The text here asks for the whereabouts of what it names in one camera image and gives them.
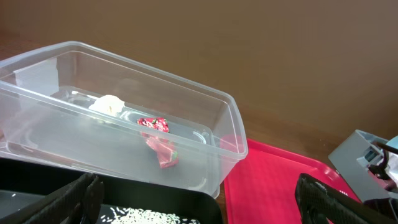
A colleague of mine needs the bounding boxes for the red serving tray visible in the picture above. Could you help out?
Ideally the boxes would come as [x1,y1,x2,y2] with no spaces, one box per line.
[224,139,357,224]

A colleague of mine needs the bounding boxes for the clear plastic bin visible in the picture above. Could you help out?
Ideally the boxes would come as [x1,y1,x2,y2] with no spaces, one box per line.
[1,41,248,196]

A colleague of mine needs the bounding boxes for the right black cable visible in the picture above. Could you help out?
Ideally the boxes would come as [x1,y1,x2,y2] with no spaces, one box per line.
[368,141,398,181]

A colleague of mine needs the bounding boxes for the light blue plate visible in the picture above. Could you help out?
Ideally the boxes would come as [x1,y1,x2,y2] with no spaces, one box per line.
[386,136,398,149]

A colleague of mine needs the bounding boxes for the red snack wrapper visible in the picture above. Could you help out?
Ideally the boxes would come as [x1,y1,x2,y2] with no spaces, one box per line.
[137,117,178,169]

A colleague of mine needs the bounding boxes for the rice leftovers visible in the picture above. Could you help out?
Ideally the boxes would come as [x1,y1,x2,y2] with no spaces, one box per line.
[97,205,200,224]

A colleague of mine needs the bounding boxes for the white tissue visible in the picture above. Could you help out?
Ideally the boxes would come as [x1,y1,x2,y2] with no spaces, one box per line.
[89,95,125,117]

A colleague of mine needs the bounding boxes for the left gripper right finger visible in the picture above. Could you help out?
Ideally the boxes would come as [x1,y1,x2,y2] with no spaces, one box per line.
[295,174,397,224]

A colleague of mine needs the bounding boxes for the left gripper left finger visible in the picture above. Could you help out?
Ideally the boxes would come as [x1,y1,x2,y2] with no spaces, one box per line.
[1,173,104,224]

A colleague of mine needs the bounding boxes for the black plastic tray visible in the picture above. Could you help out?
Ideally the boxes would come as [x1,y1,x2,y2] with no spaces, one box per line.
[1,158,223,224]

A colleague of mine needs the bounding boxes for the grey dishwasher rack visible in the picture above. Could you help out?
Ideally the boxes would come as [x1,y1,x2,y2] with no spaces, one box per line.
[328,130,397,202]

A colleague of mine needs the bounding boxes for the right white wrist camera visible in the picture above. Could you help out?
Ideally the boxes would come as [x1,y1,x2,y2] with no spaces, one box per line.
[386,152,398,184]

